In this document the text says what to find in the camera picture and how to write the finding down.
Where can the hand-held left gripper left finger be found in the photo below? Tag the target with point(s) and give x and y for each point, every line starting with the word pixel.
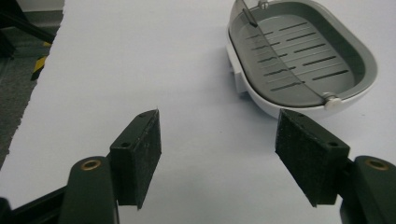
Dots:
pixel 134 161

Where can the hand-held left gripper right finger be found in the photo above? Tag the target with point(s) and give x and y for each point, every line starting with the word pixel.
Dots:
pixel 314 158

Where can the white soap box grey tray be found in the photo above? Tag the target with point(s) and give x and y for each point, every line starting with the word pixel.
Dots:
pixel 299 59

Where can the yellow black hazard tape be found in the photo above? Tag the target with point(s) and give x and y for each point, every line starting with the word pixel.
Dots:
pixel 39 63

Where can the black metal stand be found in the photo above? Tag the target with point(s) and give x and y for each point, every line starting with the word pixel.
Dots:
pixel 21 25

